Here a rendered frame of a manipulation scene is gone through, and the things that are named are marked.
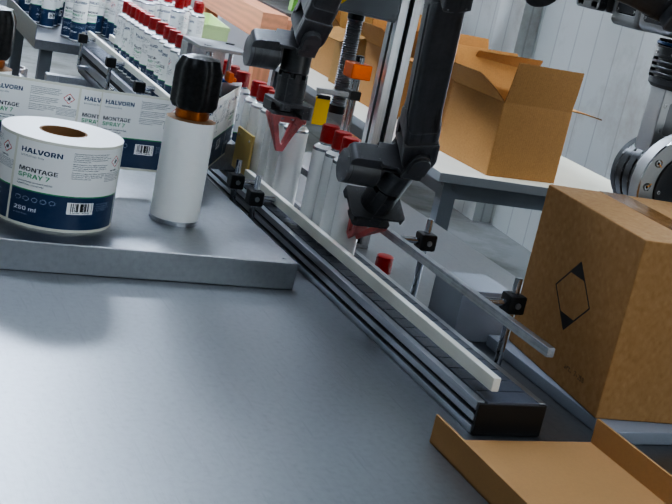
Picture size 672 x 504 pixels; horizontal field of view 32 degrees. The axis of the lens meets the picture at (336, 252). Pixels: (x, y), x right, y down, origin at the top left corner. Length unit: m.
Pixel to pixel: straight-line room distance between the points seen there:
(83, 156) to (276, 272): 0.38
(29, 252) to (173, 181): 0.32
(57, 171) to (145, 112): 0.39
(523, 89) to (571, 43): 2.61
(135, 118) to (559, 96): 1.94
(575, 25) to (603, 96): 0.53
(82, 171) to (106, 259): 0.15
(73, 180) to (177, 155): 0.22
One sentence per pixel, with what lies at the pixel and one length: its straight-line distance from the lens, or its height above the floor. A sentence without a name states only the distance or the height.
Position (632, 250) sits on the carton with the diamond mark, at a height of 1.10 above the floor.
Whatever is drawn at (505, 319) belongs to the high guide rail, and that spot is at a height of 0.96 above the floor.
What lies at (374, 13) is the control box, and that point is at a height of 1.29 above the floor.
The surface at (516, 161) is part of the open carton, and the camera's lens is 3.91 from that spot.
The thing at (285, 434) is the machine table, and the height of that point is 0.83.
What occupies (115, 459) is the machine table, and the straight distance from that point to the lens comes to 1.36.
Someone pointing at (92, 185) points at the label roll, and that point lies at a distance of 1.97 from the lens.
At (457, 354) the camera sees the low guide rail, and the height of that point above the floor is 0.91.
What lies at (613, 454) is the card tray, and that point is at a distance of 1.67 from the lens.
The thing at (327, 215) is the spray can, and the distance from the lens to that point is 2.16.
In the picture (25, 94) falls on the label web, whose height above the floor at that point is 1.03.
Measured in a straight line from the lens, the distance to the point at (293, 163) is 2.38.
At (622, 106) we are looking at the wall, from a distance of 5.93.
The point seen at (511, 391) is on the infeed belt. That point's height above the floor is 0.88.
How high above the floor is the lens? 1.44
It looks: 15 degrees down
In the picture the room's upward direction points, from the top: 12 degrees clockwise
